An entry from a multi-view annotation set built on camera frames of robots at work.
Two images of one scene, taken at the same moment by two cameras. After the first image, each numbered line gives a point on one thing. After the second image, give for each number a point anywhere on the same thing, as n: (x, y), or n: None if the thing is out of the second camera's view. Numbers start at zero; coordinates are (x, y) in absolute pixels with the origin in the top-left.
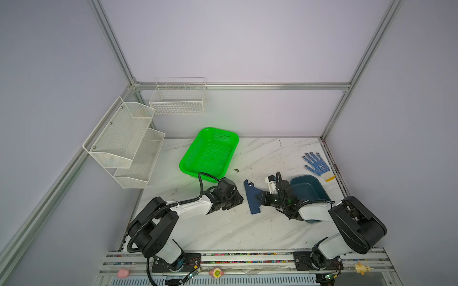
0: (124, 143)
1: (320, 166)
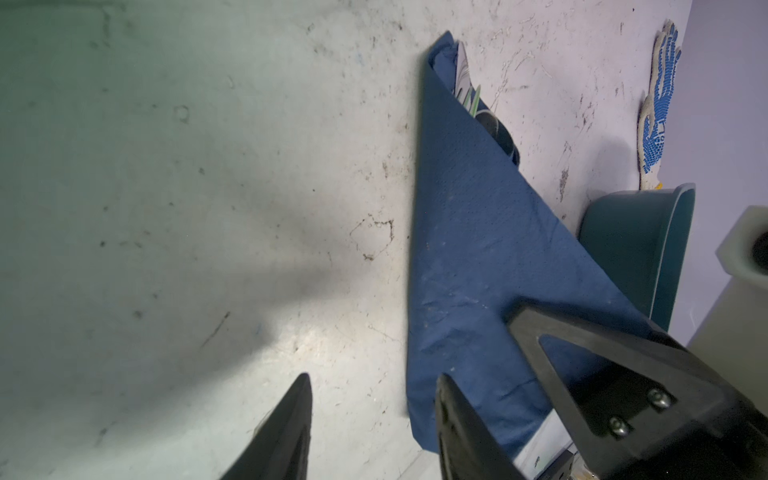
0: None
1: (656, 110)
